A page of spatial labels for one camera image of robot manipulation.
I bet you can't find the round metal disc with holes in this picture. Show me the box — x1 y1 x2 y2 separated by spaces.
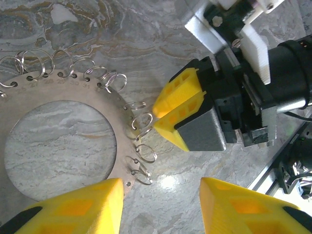
0 69 143 226

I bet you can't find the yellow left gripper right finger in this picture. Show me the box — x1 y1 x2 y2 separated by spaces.
199 177 312 234

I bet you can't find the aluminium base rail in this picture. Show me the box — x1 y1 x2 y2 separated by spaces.
247 119 312 195

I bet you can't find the silver key ring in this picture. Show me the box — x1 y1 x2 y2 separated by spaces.
73 58 96 81
99 70 118 90
52 50 75 78
84 66 108 82
104 73 128 95
134 126 153 142
131 169 154 186
0 56 20 88
135 143 158 164
124 156 148 176
14 50 25 76
21 48 56 80
131 112 154 130
123 101 147 111

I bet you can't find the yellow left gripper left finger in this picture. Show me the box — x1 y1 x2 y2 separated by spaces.
0 177 124 234

